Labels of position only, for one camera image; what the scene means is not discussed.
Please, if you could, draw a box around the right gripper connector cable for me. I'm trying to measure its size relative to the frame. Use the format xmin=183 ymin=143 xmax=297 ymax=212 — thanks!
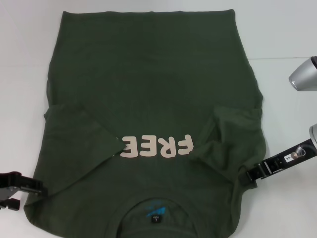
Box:
xmin=291 ymin=144 xmax=317 ymax=160

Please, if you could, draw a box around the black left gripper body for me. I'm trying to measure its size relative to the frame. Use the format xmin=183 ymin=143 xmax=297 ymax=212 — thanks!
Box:
xmin=0 ymin=186 xmax=18 ymax=200

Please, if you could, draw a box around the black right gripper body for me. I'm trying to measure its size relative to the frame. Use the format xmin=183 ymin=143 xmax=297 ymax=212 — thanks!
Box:
xmin=262 ymin=137 xmax=317 ymax=179

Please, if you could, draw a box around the dark green FREE t-shirt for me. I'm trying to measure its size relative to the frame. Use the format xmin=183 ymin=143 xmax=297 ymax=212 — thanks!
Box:
xmin=23 ymin=9 xmax=267 ymax=238

